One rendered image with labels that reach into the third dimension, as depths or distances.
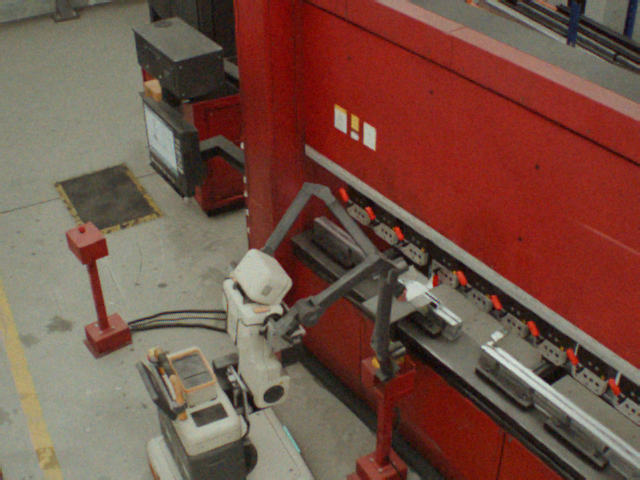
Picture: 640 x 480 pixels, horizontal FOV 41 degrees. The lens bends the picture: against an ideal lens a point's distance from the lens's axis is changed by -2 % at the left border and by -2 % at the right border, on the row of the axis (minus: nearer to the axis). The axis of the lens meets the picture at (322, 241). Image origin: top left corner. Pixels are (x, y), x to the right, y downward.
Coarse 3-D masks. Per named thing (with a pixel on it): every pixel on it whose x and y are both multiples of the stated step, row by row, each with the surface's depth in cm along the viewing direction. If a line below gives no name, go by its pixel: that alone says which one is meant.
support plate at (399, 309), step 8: (376, 296) 395; (416, 296) 395; (424, 296) 395; (368, 304) 391; (376, 304) 391; (392, 304) 391; (400, 304) 391; (408, 304) 391; (416, 304) 391; (424, 304) 391; (392, 312) 386; (400, 312) 386; (408, 312) 386; (392, 320) 382
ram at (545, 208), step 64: (320, 64) 393; (384, 64) 354; (320, 128) 413; (384, 128) 370; (448, 128) 336; (512, 128) 307; (384, 192) 388; (448, 192) 350; (512, 192) 319; (576, 192) 293; (512, 256) 332; (576, 256) 304; (576, 320) 315
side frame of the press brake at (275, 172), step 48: (240, 0) 389; (288, 0) 382; (240, 48) 405; (288, 48) 395; (240, 96) 422; (288, 96) 409; (288, 144) 424; (288, 192) 439; (336, 192) 460; (288, 240) 455; (384, 240) 504
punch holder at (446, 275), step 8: (440, 248) 368; (440, 256) 370; (448, 256) 366; (432, 264) 377; (440, 264) 373; (448, 264) 368; (456, 264) 363; (464, 264) 366; (432, 272) 379; (440, 272) 374; (448, 272) 369; (456, 272) 365; (464, 272) 369; (448, 280) 371; (456, 280) 368
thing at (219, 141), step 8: (216, 136) 476; (200, 144) 469; (208, 144) 469; (216, 144) 469; (224, 144) 469; (232, 144) 469; (200, 152) 463; (208, 152) 474; (216, 152) 473; (224, 152) 473; (232, 152) 461; (240, 152) 461; (232, 160) 467; (240, 160) 454; (240, 168) 460
